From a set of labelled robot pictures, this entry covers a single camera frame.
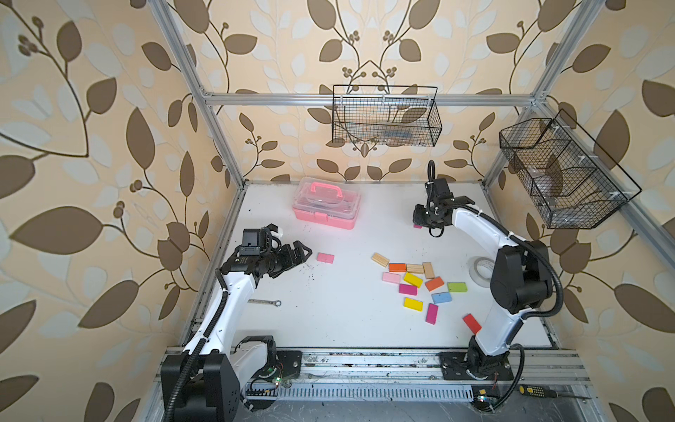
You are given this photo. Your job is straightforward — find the yellow black screwdriver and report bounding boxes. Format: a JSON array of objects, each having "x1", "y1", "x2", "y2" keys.
[{"x1": 519, "y1": 384, "x2": 589, "y2": 400}]

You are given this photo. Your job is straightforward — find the yellow block upper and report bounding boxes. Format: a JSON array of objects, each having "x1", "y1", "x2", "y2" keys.
[{"x1": 403, "y1": 273, "x2": 425, "y2": 288}]

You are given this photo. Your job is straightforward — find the green block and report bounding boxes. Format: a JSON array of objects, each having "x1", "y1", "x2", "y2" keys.
[{"x1": 446, "y1": 282, "x2": 469, "y2": 293}]

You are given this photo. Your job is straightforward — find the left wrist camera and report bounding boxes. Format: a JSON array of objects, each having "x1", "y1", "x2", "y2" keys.
[{"x1": 238, "y1": 228, "x2": 272, "y2": 257}]

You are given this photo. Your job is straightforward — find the wooden block upright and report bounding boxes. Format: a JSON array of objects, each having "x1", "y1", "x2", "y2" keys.
[{"x1": 423, "y1": 262, "x2": 436, "y2": 280}]

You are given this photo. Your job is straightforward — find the yellow block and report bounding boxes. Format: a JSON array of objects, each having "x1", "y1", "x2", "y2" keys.
[
  {"x1": 404, "y1": 297, "x2": 425, "y2": 312},
  {"x1": 403, "y1": 273, "x2": 425, "y2": 288}
]

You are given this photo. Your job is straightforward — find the back wire basket black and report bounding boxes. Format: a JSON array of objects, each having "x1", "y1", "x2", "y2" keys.
[{"x1": 332, "y1": 84, "x2": 443, "y2": 148}]

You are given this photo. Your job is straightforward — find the pink plastic toolbox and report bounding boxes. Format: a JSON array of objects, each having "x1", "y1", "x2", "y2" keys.
[{"x1": 292, "y1": 178, "x2": 361, "y2": 230}]

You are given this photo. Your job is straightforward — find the yellow block lower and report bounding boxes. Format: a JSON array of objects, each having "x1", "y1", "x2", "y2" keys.
[{"x1": 404, "y1": 297, "x2": 425, "y2": 312}]

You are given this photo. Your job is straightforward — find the wire basket black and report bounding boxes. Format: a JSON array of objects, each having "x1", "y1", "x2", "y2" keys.
[
  {"x1": 332, "y1": 84, "x2": 443, "y2": 148},
  {"x1": 499, "y1": 109, "x2": 642, "y2": 230}
]

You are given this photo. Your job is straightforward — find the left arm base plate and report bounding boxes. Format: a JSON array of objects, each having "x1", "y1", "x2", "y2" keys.
[{"x1": 276, "y1": 349, "x2": 302, "y2": 382}]

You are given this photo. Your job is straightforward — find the white tape roll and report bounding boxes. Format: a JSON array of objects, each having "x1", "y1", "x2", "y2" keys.
[{"x1": 469, "y1": 257, "x2": 495, "y2": 288}]

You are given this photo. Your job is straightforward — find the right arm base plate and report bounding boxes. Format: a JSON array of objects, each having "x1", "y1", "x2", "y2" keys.
[{"x1": 438, "y1": 352, "x2": 514, "y2": 383}]

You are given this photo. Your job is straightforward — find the orange block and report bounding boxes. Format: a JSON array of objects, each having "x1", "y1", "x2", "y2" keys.
[{"x1": 388, "y1": 263, "x2": 407, "y2": 273}]

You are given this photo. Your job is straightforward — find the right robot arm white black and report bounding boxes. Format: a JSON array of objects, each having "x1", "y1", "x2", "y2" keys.
[{"x1": 412, "y1": 204, "x2": 564, "y2": 380}]

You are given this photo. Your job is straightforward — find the red-orange block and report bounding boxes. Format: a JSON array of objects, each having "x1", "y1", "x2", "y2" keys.
[{"x1": 425, "y1": 277, "x2": 445, "y2": 292}]

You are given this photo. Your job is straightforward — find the wooden block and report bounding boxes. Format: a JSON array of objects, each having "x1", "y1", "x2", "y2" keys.
[
  {"x1": 423, "y1": 262, "x2": 436, "y2": 280},
  {"x1": 371, "y1": 252, "x2": 390, "y2": 267},
  {"x1": 406, "y1": 264, "x2": 425, "y2": 274}
]

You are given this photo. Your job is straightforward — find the light pink block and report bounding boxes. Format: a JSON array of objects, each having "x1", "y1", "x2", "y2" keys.
[
  {"x1": 316, "y1": 252, "x2": 335, "y2": 264},
  {"x1": 381, "y1": 272, "x2": 402, "y2": 284}
]

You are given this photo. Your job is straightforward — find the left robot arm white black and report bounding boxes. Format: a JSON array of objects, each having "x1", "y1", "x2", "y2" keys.
[{"x1": 160, "y1": 237, "x2": 312, "y2": 421}]

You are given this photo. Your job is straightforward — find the red block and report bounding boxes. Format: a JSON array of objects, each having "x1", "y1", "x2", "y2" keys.
[{"x1": 462, "y1": 314, "x2": 482, "y2": 335}]

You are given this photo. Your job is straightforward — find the blue block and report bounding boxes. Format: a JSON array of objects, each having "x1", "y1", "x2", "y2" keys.
[{"x1": 432, "y1": 292, "x2": 453, "y2": 304}]

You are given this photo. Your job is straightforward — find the small silver wrench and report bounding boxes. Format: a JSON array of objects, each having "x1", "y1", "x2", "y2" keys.
[{"x1": 248, "y1": 299, "x2": 282, "y2": 307}]

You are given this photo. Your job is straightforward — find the right wire basket black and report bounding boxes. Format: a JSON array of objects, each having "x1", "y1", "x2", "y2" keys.
[{"x1": 499, "y1": 109, "x2": 642, "y2": 230}]

